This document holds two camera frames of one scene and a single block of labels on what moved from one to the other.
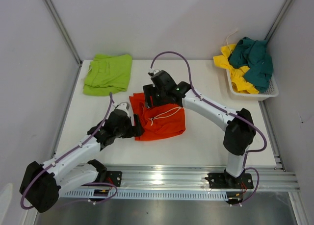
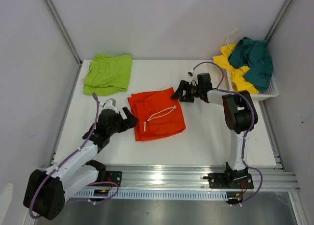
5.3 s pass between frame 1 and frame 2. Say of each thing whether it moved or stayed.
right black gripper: moved
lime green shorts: stayed
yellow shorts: stayed
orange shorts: stayed
